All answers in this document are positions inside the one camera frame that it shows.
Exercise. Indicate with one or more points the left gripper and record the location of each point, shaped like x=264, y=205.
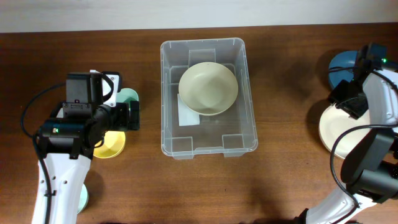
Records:
x=124, y=124

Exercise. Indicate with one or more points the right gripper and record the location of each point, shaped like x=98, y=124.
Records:
x=354, y=112

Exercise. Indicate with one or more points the cream bowl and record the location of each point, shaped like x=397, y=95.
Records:
x=208, y=88
x=334, y=122

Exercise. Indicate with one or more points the mint green plastic cup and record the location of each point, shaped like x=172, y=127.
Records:
x=126, y=95

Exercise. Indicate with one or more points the dark blue bowl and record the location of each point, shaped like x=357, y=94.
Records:
x=342, y=67

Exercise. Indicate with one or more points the yellow small bowl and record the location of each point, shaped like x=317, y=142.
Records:
x=113, y=145

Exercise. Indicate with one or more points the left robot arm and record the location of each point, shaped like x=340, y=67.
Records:
x=65, y=143

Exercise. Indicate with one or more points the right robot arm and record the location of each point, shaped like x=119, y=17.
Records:
x=366, y=179

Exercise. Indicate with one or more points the white label in container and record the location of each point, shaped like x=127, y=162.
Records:
x=186, y=117

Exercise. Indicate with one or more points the clear plastic storage container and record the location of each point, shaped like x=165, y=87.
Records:
x=231, y=133

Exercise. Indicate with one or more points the mint green small bowl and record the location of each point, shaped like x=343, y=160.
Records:
x=84, y=198

